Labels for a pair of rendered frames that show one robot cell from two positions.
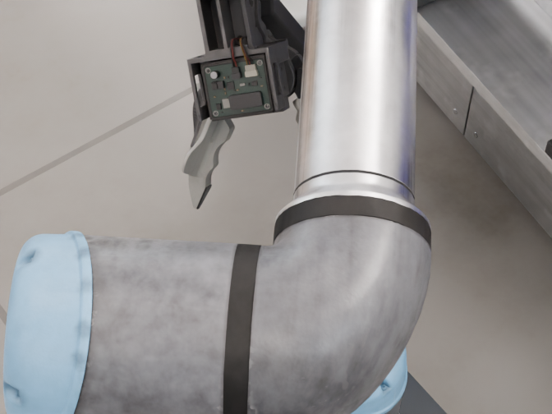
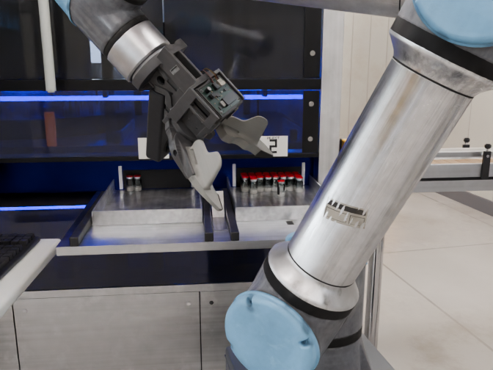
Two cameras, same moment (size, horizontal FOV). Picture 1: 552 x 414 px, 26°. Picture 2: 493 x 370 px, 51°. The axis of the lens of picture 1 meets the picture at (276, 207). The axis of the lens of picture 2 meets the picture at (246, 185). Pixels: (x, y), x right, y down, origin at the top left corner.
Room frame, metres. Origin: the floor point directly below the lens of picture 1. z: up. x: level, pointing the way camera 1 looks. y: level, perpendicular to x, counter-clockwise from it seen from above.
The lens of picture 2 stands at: (0.36, 0.63, 1.26)
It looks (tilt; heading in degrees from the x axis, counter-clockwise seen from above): 14 degrees down; 294
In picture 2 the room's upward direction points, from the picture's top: straight up
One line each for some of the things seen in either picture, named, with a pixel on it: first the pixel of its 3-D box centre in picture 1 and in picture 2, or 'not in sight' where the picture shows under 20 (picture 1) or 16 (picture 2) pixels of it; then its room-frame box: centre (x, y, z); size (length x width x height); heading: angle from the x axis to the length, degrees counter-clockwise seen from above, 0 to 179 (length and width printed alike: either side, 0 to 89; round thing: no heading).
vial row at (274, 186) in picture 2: not in sight; (271, 183); (0.89, -0.77, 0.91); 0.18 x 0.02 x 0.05; 29
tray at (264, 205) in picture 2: not in sight; (277, 195); (0.84, -0.68, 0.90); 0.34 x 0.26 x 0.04; 119
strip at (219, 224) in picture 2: not in sight; (218, 209); (0.91, -0.45, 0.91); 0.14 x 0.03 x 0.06; 120
